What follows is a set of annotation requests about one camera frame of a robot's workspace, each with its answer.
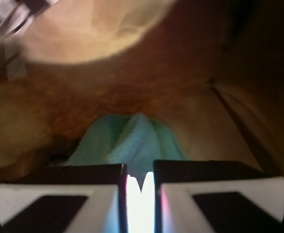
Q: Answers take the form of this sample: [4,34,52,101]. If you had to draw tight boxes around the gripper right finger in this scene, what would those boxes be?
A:
[154,160,284,233]

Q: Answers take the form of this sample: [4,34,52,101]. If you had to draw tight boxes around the brown paper bag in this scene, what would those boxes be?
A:
[0,0,284,183]

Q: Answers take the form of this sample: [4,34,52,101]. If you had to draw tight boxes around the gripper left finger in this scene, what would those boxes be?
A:
[0,164,127,233]

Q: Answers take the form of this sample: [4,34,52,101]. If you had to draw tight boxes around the blue woven cloth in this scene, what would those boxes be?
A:
[62,113,188,184]

